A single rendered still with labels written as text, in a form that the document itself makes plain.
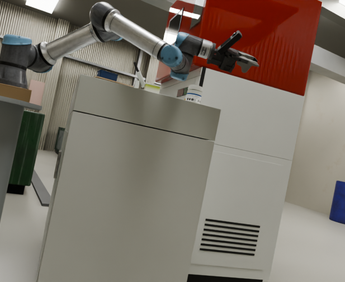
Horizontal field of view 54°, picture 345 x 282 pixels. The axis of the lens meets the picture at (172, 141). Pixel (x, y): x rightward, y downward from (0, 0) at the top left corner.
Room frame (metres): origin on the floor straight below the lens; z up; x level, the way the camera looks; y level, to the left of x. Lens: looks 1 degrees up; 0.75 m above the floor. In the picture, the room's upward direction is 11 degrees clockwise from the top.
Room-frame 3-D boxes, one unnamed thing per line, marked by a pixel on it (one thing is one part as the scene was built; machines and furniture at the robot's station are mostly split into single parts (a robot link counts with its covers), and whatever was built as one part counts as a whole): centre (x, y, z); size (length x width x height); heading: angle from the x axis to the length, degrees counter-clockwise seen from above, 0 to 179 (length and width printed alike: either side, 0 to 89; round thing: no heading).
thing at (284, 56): (2.34, -0.26, 1.52); 0.81 x 0.75 x 0.60; 18
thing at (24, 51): (1.51, 0.76, 1.04); 0.13 x 0.12 x 0.14; 164
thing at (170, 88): (2.24, 0.04, 1.02); 0.81 x 0.03 x 0.40; 18
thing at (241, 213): (2.35, -0.28, 0.41); 0.82 x 0.70 x 0.82; 18
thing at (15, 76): (1.51, 0.76, 0.93); 0.15 x 0.15 x 0.10
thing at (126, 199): (1.88, 0.27, 0.41); 0.96 x 0.64 x 0.82; 18
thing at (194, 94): (1.61, -0.06, 1.01); 0.07 x 0.07 x 0.10
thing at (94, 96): (1.59, 0.16, 0.89); 0.62 x 0.35 x 0.14; 108
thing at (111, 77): (9.42, 2.14, 2.34); 0.50 x 0.37 x 0.20; 117
